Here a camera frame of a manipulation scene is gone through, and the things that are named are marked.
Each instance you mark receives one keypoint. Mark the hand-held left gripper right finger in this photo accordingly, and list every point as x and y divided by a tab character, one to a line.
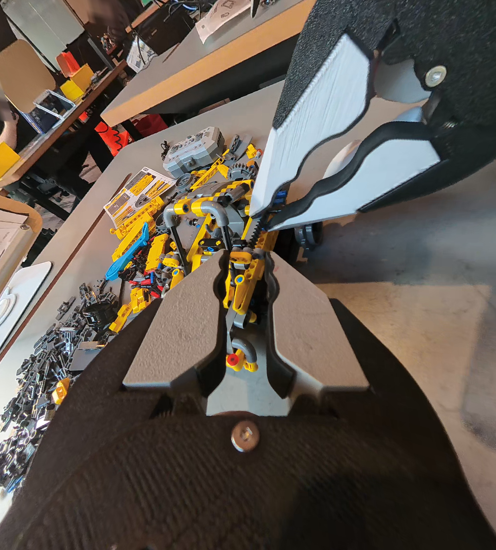
316	339

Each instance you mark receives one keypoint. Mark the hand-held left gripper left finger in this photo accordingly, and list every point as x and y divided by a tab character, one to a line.
179	339

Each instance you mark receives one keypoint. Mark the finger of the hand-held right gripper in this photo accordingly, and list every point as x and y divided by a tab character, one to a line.
394	172
316	111

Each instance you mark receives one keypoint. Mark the grey toothed rack piece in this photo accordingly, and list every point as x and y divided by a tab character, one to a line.
256	234

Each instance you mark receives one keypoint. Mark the yellow toy brick vehicle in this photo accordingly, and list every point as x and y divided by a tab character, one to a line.
213	215

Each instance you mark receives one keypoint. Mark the dark grey gear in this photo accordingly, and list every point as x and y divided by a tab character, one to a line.
243	172

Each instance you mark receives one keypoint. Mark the blue brick separator tool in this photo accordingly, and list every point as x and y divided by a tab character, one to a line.
127	253

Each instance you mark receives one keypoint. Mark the grey battery box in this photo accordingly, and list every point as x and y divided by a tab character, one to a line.
192	148

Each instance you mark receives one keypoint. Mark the white printed paper sheets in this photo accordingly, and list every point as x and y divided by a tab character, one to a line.
222	19

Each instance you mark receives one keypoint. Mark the tan-edged background table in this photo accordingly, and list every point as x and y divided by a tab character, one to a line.
188	77

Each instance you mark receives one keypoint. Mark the pile of loose brick pieces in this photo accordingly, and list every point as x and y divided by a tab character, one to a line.
37	365

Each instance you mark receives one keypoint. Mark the small grey wheel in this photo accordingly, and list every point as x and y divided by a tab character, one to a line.
183	182

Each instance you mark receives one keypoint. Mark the yellow printed sticker sheet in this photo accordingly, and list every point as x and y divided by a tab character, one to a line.
136	193

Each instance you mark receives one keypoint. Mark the red bag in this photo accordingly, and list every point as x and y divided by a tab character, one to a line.
151	125

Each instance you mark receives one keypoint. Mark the orange plastic object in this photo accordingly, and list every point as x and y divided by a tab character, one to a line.
110	139

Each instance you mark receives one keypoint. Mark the cluttered background table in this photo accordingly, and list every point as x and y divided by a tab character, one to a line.
80	116

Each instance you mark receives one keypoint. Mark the orange storage bin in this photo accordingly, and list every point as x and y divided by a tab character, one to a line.
68	64

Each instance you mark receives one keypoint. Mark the clear plastic box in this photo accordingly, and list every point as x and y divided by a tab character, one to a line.
52	111

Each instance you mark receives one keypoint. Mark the grey metal cabinet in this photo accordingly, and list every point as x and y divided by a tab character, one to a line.
46	25

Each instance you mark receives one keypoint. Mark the brown cardboard board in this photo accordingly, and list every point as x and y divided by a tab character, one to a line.
20	73

